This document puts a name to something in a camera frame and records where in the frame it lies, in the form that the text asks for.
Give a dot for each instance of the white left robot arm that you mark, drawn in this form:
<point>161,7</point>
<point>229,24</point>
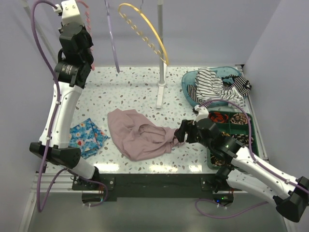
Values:
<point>73,68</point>

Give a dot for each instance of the grey white hanger rack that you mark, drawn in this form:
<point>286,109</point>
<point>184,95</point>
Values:
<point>162,67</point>

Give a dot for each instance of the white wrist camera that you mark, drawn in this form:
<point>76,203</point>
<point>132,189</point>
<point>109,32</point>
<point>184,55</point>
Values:
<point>70,12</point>
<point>201,113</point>

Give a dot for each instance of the green compartment tray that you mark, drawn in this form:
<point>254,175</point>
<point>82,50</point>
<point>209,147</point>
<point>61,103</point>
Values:
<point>235,125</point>

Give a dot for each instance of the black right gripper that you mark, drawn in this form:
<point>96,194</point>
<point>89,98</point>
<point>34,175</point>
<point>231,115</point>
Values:
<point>180,133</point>

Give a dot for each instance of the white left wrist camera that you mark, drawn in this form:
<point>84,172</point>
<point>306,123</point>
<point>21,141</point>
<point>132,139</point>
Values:
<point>70,12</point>

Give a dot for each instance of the black white striped garment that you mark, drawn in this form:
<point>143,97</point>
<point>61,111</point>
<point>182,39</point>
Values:
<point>209,87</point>

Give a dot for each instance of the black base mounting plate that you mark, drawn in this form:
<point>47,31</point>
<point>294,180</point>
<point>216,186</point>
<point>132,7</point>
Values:
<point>153,186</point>

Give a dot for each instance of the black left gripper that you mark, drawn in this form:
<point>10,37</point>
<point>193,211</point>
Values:
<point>91,43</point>

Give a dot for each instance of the teal plastic basket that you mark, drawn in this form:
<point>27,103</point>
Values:
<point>188,81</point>

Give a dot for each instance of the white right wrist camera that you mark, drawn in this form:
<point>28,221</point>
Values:
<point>201,113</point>

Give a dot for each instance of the blue floral cloth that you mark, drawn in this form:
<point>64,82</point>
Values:
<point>88,137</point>

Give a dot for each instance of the purple plastic hanger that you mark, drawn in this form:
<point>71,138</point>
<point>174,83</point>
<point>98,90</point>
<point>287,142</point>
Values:
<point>111,36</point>

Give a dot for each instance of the pink plastic hanger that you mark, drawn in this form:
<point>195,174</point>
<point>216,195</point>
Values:
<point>87,16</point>

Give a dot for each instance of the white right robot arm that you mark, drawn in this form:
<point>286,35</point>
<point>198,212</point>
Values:
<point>245,171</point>

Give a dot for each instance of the pink tank top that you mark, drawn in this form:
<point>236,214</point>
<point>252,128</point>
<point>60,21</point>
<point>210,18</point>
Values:
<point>137,138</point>

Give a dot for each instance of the yellow plastic hanger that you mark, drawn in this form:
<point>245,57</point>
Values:
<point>151,37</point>

